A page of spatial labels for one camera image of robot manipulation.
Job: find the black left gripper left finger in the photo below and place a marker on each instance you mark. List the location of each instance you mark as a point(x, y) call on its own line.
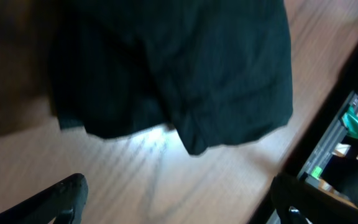
point(62, 202)

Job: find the black mounting rail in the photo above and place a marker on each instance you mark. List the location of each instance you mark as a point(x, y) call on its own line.
point(326, 158)

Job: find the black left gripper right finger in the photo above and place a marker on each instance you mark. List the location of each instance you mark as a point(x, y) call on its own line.
point(298, 202)

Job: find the black shorts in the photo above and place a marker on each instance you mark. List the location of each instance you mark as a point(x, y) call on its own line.
point(218, 71)

